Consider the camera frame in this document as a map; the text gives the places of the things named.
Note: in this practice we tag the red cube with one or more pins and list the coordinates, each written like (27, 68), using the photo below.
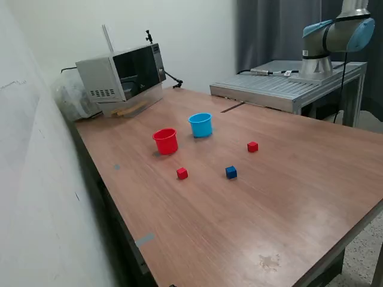
(182, 173)
(252, 147)

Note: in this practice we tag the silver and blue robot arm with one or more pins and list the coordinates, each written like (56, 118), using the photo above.
(317, 42)

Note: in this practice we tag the blue plastic cup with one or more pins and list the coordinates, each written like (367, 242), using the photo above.
(201, 127)

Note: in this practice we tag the red plastic cup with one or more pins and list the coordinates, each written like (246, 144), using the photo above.
(165, 143)

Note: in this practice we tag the blue cube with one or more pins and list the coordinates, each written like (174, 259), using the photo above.
(231, 172)

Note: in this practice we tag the dark flat strip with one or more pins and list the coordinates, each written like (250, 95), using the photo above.
(232, 107)

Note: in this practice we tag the shiny metal riser box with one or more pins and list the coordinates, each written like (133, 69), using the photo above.
(107, 107)

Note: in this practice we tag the aluminium profile robot stand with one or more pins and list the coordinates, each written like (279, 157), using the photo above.
(269, 89)

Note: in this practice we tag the long blue-grey tape strip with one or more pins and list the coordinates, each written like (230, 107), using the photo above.
(145, 239)

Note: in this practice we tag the silver microwave oven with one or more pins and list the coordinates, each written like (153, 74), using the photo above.
(98, 74)

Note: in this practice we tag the clear plastic bag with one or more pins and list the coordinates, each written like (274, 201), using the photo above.
(68, 98)

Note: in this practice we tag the dark grey curtain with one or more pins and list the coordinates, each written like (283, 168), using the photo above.
(269, 36)

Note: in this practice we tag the white upright rod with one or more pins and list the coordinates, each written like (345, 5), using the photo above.
(108, 39)

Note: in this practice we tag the aluminium robot mounting plate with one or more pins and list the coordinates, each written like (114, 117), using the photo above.
(317, 79)

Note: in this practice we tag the black ball-head mount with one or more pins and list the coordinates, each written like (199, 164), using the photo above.
(148, 36)

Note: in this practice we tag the grey metal table frame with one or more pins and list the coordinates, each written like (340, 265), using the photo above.
(326, 269)

